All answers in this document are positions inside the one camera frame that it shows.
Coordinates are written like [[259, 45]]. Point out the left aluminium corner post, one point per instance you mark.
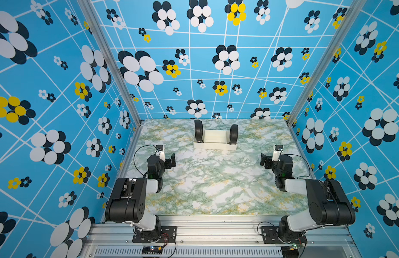
[[91, 18]]

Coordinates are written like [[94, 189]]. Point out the circuit board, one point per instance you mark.
[[290, 252], [152, 250]]

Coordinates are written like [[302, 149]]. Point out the right circuit board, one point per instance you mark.
[[290, 252]]

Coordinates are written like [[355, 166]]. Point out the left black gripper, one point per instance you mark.
[[168, 165]]

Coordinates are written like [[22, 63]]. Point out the left circuit board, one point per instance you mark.
[[152, 250]]

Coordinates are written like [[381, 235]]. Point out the long black leather belt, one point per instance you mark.
[[199, 131]]

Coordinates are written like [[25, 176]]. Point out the white compartment storage tray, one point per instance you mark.
[[215, 139]]

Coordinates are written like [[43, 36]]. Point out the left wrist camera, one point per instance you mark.
[[160, 152]]

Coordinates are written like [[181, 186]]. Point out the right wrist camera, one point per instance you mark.
[[277, 152]]

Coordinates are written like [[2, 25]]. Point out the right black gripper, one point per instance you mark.
[[268, 161]]

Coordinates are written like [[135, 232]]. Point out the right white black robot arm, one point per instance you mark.
[[328, 204]]

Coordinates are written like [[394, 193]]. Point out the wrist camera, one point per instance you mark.
[[277, 152], [160, 152]]

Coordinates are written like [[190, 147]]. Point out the aluminium front frame rail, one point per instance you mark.
[[218, 237]]

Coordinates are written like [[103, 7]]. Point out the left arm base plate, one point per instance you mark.
[[163, 235]]

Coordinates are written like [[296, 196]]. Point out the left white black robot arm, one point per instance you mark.
[[128, 198]]

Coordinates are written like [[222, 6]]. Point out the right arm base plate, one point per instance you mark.
[[272, 235]]

